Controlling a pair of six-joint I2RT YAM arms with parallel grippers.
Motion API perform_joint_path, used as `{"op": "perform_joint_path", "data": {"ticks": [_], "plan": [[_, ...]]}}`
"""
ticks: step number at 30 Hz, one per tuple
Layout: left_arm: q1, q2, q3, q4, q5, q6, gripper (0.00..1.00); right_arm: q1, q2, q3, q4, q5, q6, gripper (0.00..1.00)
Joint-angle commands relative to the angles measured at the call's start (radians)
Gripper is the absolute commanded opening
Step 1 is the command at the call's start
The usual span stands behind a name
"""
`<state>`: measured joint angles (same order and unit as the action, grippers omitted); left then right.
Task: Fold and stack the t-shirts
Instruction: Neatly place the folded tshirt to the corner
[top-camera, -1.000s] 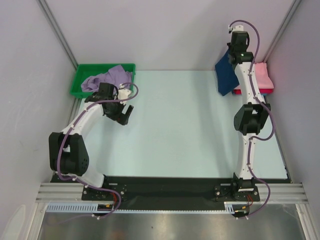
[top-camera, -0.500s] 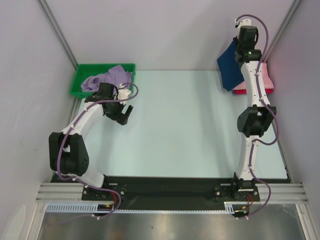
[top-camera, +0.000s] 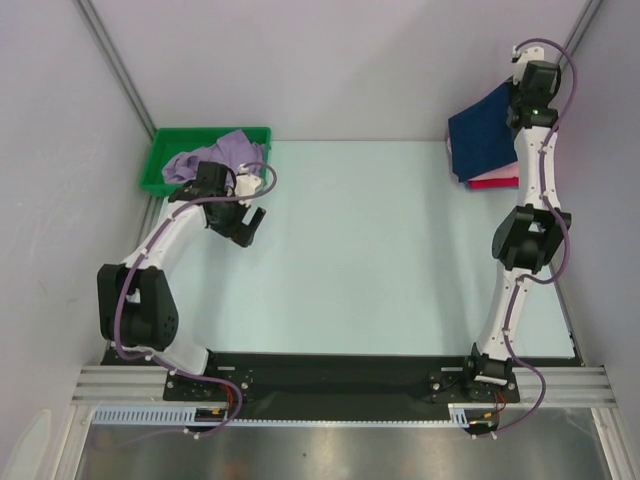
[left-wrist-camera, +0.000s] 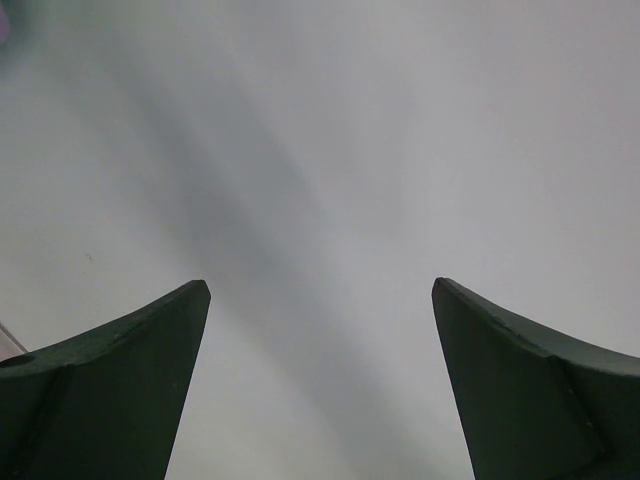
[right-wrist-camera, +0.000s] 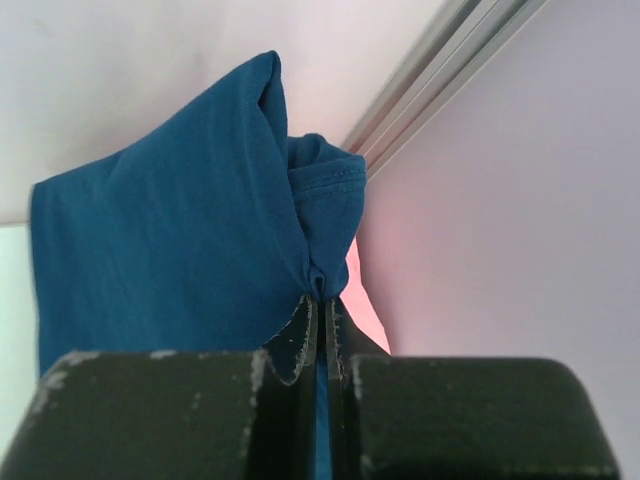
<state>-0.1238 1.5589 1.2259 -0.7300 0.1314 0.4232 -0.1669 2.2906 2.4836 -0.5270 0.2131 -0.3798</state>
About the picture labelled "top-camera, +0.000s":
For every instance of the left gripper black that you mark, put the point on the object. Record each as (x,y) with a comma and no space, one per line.
(243,235)

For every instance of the navy blue t shirt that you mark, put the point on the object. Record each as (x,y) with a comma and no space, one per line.
(479,139)

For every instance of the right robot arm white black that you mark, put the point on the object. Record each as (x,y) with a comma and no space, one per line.
(529,237)

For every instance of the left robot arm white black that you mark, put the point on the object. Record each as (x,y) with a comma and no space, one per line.
(137,311)

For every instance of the pink folded t shirt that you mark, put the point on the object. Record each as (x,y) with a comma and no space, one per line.
(507,171)

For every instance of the lilac t shirt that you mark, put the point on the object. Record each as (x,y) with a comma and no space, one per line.
(231,150)

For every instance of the red folded t shirt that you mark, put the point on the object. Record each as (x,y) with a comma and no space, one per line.
(493,183)

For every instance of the green plastic bin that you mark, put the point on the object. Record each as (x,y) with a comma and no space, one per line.
(171,141)

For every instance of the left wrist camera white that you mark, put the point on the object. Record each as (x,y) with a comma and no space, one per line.
(247,183)

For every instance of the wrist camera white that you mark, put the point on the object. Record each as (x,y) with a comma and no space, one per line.
(520,57)
(247,183)

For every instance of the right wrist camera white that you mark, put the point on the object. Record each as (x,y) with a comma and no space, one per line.
(520,57)

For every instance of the right aluminium corner post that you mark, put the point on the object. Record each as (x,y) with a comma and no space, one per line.
(585,20)

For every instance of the aluminium corner post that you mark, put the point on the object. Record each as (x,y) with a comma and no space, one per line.
(109,51)
(585,20)

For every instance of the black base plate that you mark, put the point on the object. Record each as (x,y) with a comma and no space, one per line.
(338,387)

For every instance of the left aluminium corner post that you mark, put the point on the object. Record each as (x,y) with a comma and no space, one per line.
(109,51)

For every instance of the grey slotted cable duct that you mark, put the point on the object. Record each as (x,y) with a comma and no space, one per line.
(192,417)

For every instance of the aluminium frame rail front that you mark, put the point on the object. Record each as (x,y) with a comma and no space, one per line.
(566,387)

